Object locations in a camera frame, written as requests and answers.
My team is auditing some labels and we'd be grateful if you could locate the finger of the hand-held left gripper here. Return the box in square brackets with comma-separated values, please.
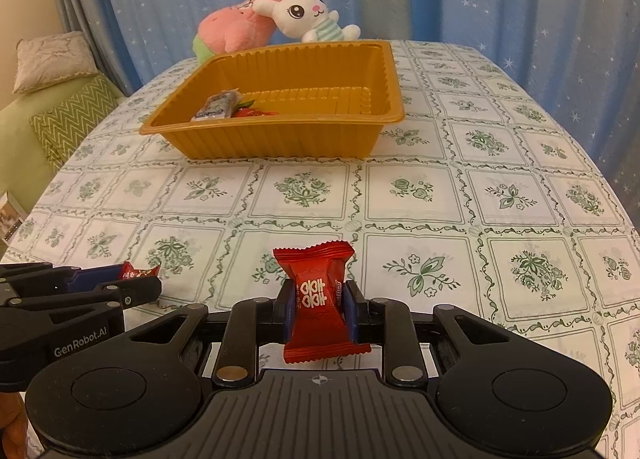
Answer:
[0, 278, 162, 312]
[0, 262, 127, 292]

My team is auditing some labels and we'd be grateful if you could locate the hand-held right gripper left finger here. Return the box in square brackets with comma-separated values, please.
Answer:
[130, 283, 297, 390]

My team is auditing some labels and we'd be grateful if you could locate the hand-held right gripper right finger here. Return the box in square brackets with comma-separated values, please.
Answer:
[341, 280, 512, 386]

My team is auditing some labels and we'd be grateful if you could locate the small red white candy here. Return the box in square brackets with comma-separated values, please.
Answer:
[121, 261, 162, 281]

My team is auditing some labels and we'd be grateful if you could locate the matte red candy packet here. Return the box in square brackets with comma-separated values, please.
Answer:
[272, 241, 372, 365]

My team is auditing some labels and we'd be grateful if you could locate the silver green snack packet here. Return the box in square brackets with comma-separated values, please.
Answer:
[191, 91, 241, 122]

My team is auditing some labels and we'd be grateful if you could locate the shiny red candy packet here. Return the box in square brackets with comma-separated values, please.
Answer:
[232, 105, 281, 120]

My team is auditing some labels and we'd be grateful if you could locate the yellow plastic tray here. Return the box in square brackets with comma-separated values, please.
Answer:
[138, 40, 406, 160]

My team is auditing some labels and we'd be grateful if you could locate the person's left hand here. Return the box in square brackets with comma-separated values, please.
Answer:
[0, 390, 27, 446]

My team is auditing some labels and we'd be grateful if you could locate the small printed box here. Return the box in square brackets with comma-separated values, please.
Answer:
[0, 191, 26, 243]

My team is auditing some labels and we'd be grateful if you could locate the light green sofa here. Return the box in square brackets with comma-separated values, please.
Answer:
[0, 73, 129, 260]

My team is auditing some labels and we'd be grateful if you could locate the green floral tablecloth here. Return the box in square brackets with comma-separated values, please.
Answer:
[0, 39, 640, 459]

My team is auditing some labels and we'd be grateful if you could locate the green zigzag pillow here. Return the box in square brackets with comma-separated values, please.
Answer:
[28, 75, 126, 172]

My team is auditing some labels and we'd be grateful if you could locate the beige pillow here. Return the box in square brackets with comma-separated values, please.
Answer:
[12, 31, 99, 95]

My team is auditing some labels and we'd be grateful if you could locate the pink star plush toy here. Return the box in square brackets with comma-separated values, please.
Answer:
[192, 0, 291, 66]

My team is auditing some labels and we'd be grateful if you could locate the white bunny plush toy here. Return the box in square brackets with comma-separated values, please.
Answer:
[252, 0, 362, 44]

